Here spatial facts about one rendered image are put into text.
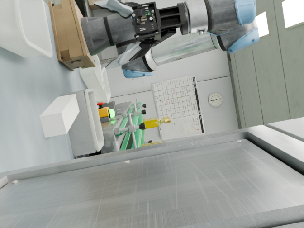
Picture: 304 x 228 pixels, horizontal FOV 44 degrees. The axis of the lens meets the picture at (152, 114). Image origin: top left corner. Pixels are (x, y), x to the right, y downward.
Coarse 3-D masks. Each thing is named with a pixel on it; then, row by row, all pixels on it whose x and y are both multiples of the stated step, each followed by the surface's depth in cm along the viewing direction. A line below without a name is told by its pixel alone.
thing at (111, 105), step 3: (111, 102) 216; (114, 102) 222; (102, 105) 216; (105, 105) 216; (108, 105) 216; (111, 105) 216; (114, 105) 219; (111, 108) 216; (114, 108) 217; (114, 111) 217
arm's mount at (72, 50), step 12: (60, 0) 135; (72, 0) 135; (60, 12) 135; (72, 12) 135; (60, 24) 135; (72, 24) 135; (60, 36) 134; (72, 36) 134; (60, 48) 134; (72, 48) 134; (84, 48) 134; (60, 60) 134; (72, 60) 138; (84, 60) 141
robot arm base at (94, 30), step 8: (88, 24) 140; (96, 24) 141; (104, 24) 142; (88, 32) 140; (96, 32) 140; (104, 32) 142; (88, 40) 140; (96, 40) 142; (104, 40) 143; (112, 40) 144; (88, 48) 142; (96, 48) 143; (104, 48) 147
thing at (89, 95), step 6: (90, 90) 136; (90, 96) 144; (90, 102) 145; (96, 102) 145; (90, 108) 129; (96, 108) 145; (90, 114) 129; (96, 114) 145; (90, 120) 129; (96, 120) 145; (90, 126) 130; (96, 126) 146; (96, 132) 146; (102, 132) 147; (96, 138) 130; (102, 138) 146; (96, 144) 130; (102, 144) 141
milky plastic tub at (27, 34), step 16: (0, 0) 76; (16, 0) 75; (32, 0) 96; (0, 16) 76; (16, 16) 75; (32, 16) 96; (0, 32) 76; (16, 32) 76; (32, 32) 96; (48, 32) 97; (16, 48) 84; (32, 48) 81; (48, 48) 96
